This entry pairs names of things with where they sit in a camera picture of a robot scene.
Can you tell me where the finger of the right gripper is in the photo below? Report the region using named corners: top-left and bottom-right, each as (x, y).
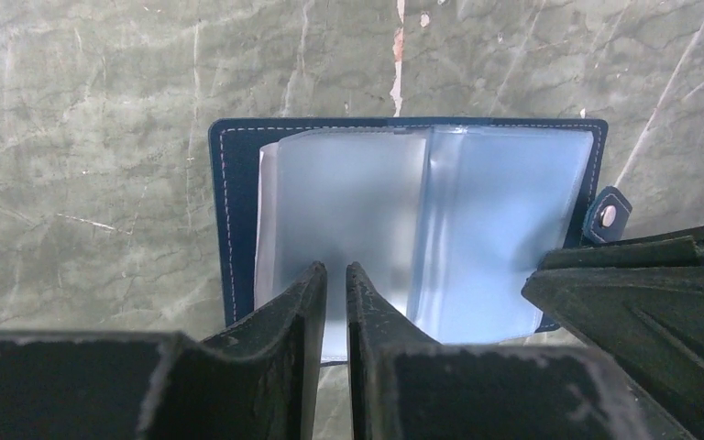
top-left (522, 226), bottom-right (704, 439)

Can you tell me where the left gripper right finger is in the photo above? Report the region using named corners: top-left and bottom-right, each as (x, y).
top-left (346, 263), bottom-right (686, 439)

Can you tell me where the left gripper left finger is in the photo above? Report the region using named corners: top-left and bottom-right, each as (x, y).
top-left (0, 262), bottom-right (327, 439)

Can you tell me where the blue leather card holder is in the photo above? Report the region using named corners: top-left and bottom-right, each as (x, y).
top-left (208, 116), bottom-right (633, 363)

